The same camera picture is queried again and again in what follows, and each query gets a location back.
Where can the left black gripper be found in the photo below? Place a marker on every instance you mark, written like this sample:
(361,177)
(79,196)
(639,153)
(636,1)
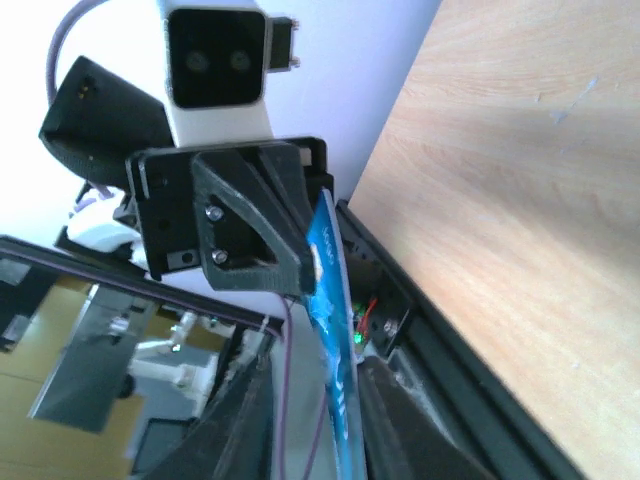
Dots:
(238,211)

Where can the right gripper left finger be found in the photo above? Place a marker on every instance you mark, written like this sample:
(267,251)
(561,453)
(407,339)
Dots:
(231,440)

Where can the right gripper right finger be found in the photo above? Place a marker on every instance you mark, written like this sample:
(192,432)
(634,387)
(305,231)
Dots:
(401,441)

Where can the blue card in holder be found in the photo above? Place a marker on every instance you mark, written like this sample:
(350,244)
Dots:
(331,314)

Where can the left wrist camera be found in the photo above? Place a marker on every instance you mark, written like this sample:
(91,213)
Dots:
(217,56)

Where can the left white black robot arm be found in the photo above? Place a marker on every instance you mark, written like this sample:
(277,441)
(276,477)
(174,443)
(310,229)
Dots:
(98,121)

